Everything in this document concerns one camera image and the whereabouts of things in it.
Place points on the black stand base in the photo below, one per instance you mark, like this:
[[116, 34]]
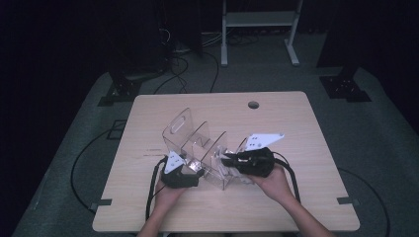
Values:
[[344, 87], [122, 90]]

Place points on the white metal stand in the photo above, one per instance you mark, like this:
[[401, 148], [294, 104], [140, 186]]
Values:
[[260, 19]]

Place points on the grey tape strip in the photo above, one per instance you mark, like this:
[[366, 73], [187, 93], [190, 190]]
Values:
[[100, 202], [347, 200]]

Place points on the clear acrylic divided organizer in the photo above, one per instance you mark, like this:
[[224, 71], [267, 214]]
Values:
[[197, 141]]

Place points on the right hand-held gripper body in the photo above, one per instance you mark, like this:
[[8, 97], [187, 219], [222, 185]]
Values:
[[257, 163]]

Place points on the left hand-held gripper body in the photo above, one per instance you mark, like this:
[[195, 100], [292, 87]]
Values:
[[176, 180]]

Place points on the person's left hand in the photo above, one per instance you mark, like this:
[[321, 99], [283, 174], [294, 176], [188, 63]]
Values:
[[168, 197]]

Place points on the person's right hand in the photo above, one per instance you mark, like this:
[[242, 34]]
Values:
[[275, 186]]

